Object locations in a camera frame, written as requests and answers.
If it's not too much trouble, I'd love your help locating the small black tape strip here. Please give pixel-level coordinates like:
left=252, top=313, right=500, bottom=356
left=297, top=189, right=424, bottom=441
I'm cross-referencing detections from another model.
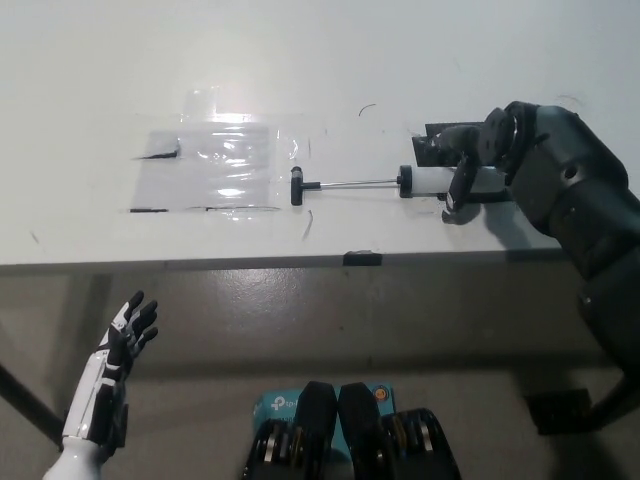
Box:
left=342, top=248, right=384, bottom=267

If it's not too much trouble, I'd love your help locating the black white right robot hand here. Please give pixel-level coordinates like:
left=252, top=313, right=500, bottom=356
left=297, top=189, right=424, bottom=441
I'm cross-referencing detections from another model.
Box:
left=433, top=103, right=522, bottom=212

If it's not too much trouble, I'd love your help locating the black table leg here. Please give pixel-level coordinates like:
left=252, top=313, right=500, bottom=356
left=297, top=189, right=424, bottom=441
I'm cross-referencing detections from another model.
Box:
left=0, top=358, right=66, bottom=444

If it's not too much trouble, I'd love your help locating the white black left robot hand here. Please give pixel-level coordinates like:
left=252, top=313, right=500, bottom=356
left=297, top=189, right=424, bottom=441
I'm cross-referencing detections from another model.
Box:
left=60, top=290, right=161, bottom=449

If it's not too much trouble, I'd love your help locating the clear plastic film sheet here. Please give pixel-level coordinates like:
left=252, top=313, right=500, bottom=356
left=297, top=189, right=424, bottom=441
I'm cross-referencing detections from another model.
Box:
left=119, top=87, right=312, bottom=217

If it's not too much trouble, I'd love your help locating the teal tp-link box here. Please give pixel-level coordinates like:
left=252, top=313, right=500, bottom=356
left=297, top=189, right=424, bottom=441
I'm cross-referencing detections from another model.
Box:
left=252, top=387, right=396, bottom=454

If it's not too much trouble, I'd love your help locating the white air pump black handle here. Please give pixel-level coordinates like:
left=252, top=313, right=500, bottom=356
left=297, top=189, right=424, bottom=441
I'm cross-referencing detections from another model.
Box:
left=290, top=164, right=507, bottom=207

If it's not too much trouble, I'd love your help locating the black tape patch on desk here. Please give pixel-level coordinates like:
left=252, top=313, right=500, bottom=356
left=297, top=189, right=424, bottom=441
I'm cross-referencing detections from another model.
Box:
left=410, top=121, right=514, bottom=205

